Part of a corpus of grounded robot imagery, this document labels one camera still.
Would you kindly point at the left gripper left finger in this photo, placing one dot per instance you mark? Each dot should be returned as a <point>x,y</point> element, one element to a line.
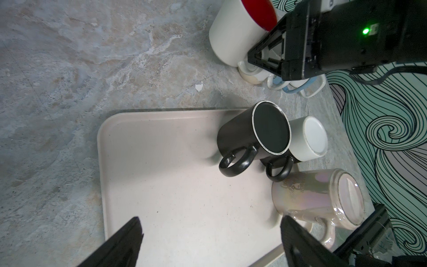
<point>120,250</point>

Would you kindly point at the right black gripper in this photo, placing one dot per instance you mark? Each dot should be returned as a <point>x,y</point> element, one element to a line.
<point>358,36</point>

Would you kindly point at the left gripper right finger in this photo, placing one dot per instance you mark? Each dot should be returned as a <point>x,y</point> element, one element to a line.
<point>302,249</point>

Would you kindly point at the blue butterfly mug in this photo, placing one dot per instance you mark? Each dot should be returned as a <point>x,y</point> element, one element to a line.
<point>305,88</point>

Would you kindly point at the cream speckled mug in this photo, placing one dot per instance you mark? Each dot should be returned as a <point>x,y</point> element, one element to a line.
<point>251,73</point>

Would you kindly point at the cream white mug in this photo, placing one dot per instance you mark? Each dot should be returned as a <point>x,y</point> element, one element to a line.
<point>238,26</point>

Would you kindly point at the pink iridescent mug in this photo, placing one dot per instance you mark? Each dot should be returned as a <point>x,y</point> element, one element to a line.
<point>330,197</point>

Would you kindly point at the black mug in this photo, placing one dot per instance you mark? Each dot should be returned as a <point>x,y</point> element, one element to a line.
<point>261,132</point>

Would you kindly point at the pink rectangular tray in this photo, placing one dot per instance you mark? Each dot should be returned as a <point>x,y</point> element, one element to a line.
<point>163,167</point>

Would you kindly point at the small white black-handled mug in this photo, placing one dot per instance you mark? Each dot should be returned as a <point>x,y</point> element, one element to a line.
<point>309,141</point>

